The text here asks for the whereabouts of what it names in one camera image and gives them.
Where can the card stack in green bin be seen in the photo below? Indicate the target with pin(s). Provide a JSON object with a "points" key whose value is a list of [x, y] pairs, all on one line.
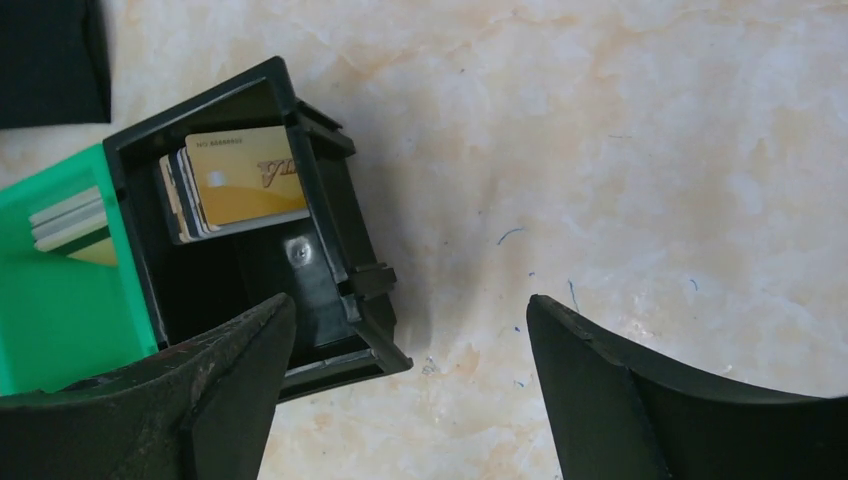
{"points": [[77, 228]]}

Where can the gold credit card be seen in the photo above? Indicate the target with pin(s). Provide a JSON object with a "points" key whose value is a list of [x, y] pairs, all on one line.
{"points": [[246, 178]]}

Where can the black plastic bin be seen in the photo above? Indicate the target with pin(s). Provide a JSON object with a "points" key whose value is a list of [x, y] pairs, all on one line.
{"points": [[325, 262]]}

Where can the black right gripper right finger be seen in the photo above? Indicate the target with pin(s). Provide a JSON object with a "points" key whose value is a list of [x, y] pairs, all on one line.
{"points": [[619, 410]]}

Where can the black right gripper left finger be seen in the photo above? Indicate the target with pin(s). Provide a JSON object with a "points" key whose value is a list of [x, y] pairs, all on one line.
{"points": [[201, 409]]}

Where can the green plastic bin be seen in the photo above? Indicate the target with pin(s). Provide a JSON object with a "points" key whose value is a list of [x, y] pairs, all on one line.
{"points": [[63, 320]]}

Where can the black cloth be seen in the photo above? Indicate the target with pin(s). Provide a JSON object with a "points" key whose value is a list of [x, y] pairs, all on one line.
{"points": [[55, 67]]}

